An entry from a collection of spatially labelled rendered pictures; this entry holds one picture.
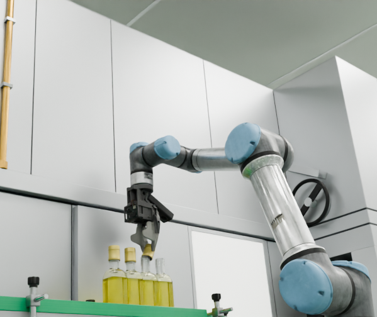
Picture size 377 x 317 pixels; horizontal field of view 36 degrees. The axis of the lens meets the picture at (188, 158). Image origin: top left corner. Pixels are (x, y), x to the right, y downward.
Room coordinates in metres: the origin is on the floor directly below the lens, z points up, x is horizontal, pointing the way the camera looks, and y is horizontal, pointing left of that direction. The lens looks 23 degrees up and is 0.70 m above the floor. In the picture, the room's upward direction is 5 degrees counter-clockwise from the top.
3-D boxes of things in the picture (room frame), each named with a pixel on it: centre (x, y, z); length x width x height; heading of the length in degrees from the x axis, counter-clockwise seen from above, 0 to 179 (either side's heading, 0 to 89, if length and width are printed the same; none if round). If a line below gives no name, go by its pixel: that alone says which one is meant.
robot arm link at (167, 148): (1.73, 0.07, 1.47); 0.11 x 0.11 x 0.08; 46
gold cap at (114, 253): (1.71, 0.24, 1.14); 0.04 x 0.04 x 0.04
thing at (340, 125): (2.68, -0.83, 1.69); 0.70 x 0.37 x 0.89; 134
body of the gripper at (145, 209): (1.78, 0.16, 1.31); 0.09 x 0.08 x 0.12; 135
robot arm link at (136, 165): (1.79, 0.15, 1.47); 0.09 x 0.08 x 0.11; 46
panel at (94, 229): (2.08, 0.05, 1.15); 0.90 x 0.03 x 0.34; 134
